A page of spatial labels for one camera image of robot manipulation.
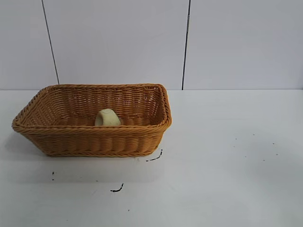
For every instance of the pale yellow egg yolk pastry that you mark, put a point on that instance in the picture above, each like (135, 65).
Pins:
(109, 118)

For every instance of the tan woven wicker basket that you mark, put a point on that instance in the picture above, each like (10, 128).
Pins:
(94, 139)

